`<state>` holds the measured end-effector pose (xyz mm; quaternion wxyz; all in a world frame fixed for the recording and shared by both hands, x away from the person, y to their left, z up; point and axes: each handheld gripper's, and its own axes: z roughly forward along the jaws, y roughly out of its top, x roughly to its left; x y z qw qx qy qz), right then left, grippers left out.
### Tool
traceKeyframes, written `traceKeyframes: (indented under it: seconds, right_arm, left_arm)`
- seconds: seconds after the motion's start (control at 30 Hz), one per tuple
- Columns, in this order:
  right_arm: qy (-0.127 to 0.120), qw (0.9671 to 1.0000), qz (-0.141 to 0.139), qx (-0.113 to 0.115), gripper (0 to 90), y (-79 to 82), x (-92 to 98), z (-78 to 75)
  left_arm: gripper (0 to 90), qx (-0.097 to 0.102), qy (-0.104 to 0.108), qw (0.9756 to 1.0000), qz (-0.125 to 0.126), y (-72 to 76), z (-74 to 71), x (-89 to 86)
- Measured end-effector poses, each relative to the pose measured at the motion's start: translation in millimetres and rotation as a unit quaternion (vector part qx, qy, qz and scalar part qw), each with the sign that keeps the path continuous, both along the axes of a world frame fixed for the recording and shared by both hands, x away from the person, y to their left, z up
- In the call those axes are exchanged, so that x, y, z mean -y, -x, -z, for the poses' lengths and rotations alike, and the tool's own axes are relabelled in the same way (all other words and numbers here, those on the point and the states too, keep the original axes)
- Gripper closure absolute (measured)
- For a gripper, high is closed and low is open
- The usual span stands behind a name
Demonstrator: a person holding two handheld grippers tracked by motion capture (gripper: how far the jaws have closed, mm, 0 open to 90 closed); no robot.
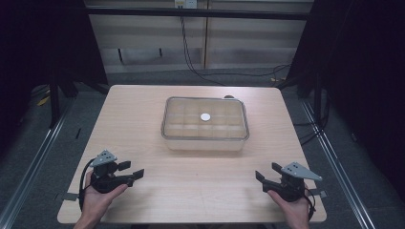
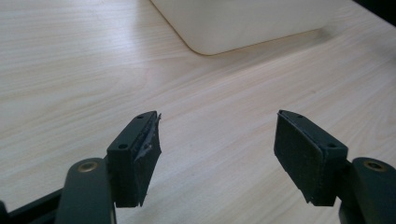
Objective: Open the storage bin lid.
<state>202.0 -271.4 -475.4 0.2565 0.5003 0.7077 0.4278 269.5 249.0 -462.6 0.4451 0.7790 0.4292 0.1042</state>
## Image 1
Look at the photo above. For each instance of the black metal stand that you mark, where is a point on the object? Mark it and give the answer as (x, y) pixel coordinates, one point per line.
(54, 101)

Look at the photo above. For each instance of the dark curtain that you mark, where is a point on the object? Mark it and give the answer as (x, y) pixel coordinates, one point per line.
(366, 63)
(38, 41)

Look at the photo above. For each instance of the grey tab at table edge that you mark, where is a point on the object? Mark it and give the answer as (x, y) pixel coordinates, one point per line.
(70, 196)
(318, 192)

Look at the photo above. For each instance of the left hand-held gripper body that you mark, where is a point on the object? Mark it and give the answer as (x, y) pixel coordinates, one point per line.
(103, 178)

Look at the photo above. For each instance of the black horizontal frame bar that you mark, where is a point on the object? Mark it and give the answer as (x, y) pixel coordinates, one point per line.
(191, 12)

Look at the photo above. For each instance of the translucent plastic storage box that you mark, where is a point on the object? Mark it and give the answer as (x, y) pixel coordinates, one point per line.
(203, 145)

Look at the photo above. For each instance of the white wall power outlet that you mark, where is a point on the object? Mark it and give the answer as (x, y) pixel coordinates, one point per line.
(185, 4)

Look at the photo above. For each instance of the yellow object on floor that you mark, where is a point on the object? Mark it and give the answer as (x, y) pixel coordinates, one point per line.
(43, 101)

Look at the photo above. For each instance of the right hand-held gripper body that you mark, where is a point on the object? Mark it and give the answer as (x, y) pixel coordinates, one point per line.
(291, 187)

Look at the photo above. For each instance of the clear lid with white knob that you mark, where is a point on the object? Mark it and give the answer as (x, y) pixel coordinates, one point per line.
(191, 127)

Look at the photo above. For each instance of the person's left hand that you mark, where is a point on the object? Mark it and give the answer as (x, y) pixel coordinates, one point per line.
(94, 203)

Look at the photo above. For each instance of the metal floor rail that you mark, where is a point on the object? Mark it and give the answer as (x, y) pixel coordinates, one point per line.
(333, 159)
(35, 159)

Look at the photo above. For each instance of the person's right hand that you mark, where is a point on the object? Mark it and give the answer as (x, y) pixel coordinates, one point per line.
(296, 211)

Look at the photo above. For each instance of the small dark round object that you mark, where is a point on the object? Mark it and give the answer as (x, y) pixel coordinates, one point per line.
(229, 96)

